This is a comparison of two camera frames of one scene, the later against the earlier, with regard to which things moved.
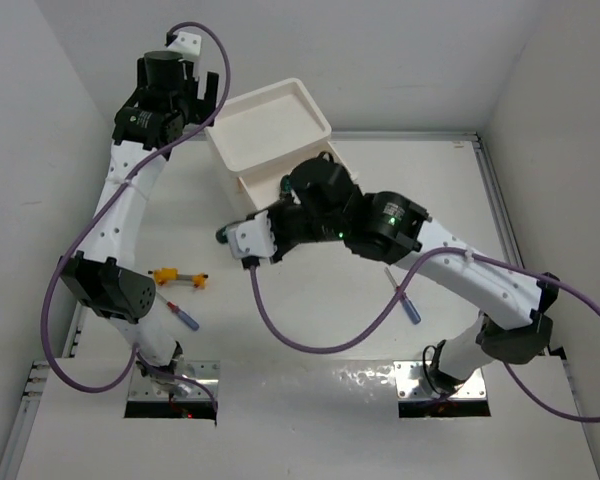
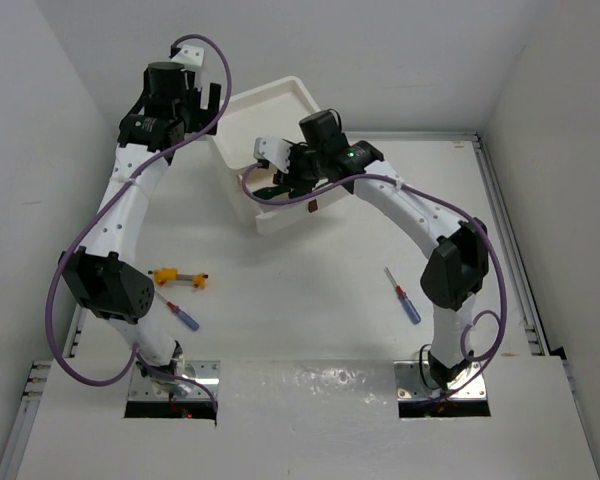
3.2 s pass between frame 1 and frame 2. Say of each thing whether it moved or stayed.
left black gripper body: stayed
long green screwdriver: moved
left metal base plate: stayed
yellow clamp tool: stayed
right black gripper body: moved
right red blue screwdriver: stayed
